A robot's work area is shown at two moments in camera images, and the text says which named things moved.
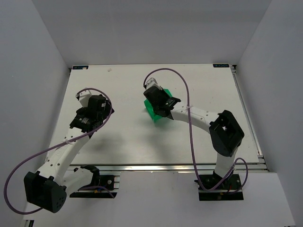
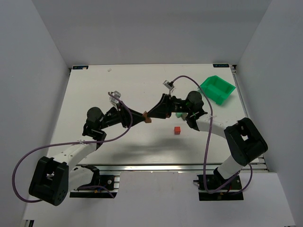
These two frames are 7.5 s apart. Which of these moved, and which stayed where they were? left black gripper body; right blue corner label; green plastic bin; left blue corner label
Moved: green plastic bin; left black gripper body
Stayed: left blue corner label; right blue corner label
